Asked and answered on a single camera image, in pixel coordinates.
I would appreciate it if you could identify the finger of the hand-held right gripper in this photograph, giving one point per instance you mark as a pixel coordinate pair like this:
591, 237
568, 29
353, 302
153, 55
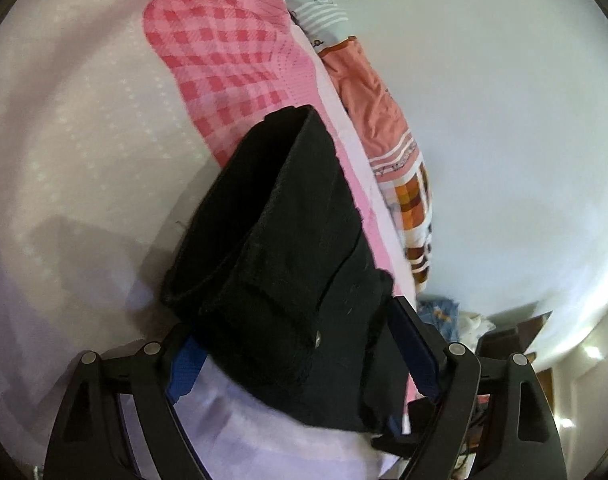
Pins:
418, 425

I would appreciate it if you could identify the white cloth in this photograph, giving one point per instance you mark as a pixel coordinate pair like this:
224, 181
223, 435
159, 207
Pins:
473, 327

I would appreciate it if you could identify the blue patterned cloth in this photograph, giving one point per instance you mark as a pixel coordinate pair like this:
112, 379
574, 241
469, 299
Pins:
441, 317

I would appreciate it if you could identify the folded orange plaid quilt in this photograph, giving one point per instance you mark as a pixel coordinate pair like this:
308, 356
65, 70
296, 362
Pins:
368, 90

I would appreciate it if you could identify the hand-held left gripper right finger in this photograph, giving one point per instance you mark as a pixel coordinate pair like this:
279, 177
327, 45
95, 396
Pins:
413, 350

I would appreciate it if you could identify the black pants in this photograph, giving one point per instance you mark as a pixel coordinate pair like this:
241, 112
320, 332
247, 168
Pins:
284, 260

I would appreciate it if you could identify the dark wooden furniture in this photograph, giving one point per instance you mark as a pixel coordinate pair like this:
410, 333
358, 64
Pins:
508, 340

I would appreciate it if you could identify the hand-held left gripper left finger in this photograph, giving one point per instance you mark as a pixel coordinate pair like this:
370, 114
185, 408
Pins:
184, 370

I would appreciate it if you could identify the pink checked bed sheet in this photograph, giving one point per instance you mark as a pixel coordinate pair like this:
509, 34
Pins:
84, 135

